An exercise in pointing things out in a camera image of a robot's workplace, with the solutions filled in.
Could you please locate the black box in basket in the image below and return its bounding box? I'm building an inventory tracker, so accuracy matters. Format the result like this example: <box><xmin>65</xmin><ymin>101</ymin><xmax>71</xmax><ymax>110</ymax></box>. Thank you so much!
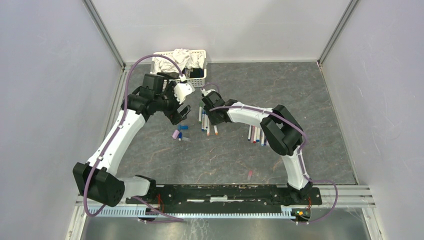
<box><xmin>164</xmin><ymin>68</ymin><xmax>205</xmax><ymax>80</ymax></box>

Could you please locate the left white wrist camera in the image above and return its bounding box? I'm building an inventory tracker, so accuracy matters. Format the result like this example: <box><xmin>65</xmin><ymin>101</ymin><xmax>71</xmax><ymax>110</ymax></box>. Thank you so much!
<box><xmin>173</xmin><ymin>81</ymin><xmax>195</xmax><ymax>105</ymax></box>

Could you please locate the pink translucent cap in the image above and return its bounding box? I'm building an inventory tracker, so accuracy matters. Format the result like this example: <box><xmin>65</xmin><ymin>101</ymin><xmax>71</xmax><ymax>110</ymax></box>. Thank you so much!
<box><xmin>247</xmin><ymin>170</ymin><xmax>253</xmax><ymax>181</ymax></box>

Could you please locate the white crumpled cloth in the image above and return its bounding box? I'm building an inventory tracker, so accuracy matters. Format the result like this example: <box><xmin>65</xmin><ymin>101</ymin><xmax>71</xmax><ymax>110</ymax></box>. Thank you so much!
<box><xmin>151</xmin><ymin>48</ymin><xmax>206</xmax><ymax>74</ymax></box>

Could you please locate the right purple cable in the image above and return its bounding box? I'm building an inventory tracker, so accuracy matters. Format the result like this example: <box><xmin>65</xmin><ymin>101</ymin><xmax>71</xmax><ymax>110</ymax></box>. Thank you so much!
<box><xmin>202</xmin><ymin>82</ymin><xmax>339</xmax><ymax>226</ymax></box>

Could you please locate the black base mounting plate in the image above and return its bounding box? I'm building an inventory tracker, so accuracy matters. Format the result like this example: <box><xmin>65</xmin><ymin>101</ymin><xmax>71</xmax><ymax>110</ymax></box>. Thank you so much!
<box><xmin>141</xmin><ymin>184</ymin><xmax>323</xmax><ymax>214</ymax></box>

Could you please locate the blue capped marker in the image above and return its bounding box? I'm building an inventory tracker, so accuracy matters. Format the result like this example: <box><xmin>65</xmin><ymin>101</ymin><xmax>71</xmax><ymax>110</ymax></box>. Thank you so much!
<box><xmin>260</xmin><ymin>131</ymin><xmax>265</xmax><ymax>146</ymax></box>

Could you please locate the purple cable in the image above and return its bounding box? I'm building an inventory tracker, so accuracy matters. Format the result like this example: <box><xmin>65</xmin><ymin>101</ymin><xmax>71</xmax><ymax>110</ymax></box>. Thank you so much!
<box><xmin>202</xmin><ymin>82</ymin><xmax>339</xmax><ymax>226</ymax></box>
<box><xmin>82</xmin><ymin>53</ymin><xmax>186</xmax><ymax>224</ymax></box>

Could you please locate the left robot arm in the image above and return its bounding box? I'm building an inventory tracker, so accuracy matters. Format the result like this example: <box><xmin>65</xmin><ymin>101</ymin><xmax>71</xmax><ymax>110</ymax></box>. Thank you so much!
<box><xmin>72</xmin><ymin>73</ymin><xmax>195</xmax><ymax>207</ymax></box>

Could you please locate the pink highlighter cap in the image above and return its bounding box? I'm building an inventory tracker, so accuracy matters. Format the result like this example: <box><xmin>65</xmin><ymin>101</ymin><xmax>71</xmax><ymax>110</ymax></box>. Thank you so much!
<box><xmin>172</xmin><ymin>130</ymin><xmax>181</xmax><ymax>139</ymax></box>

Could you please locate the aluminium frame rail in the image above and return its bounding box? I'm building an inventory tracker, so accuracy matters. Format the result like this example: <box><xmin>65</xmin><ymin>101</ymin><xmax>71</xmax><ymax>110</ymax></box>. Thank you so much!
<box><xmin>87</xmin><ymin>184</ymin><xmax>376</xmax><ymax>221</ymax></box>

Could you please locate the pink thin marker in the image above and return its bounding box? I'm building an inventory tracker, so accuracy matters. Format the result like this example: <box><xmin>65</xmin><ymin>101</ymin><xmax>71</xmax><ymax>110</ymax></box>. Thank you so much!
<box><xmin>250</xmin><ymin>126</ymin><xmax>256</xmax><ymax>144</ymax></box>

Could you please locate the green capped marker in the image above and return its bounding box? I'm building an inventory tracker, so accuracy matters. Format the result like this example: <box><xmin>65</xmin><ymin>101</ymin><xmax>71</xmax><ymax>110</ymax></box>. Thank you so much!
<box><xmin>198</xmin><ymin>102</ymin><xmax>203</xmax><ymax>124</ymax></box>

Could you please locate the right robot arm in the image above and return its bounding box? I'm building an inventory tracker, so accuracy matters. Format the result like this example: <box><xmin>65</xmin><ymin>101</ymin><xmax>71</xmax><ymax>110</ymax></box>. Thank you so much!
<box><xmin>202</xmin><ymin>89</ymin><xmax>313</xmax><ymax>204</ymax></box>

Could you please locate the orange capped marker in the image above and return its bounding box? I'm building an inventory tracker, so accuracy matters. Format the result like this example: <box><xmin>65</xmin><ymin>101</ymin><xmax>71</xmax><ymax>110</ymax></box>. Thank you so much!
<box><xmin>205</xmin><ymin>119</ymin><xmax>210</xmax><ymax>136</ymax></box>

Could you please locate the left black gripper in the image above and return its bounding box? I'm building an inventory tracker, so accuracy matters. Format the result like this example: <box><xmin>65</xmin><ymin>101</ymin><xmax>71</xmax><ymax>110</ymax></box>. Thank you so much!
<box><xmin>154</xmin><ymin>81</ymin><xmax>192</xmax><ymax>125</ymax></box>

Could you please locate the white plastic basket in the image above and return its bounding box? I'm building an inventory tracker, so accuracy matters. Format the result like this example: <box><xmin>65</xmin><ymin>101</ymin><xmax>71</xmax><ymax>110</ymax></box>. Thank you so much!
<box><xmin>150</xmin><ymin>48</ymin><xmax>207</xmax><ymax>87</ymax></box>

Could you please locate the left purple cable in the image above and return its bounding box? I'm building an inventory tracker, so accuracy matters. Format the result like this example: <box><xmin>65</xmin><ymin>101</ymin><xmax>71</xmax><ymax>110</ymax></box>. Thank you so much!
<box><xmin>82</xmin><ymin>53</ymin><xmax>186</xmax><ymax>224</ymax></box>

